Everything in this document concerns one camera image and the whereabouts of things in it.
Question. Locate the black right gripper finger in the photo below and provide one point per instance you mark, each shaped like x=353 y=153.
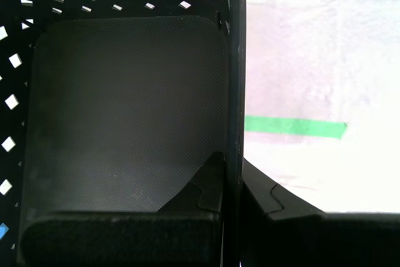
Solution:
x=312 y=242
x=125 y=242

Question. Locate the blue rectangular block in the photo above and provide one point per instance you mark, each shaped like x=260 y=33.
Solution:
x=2 y=231

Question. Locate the black perforated plastic basket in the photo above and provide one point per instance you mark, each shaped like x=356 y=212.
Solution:
x=125 y=92

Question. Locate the long green tape strip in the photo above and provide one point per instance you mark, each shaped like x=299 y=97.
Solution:
x=297 y=127

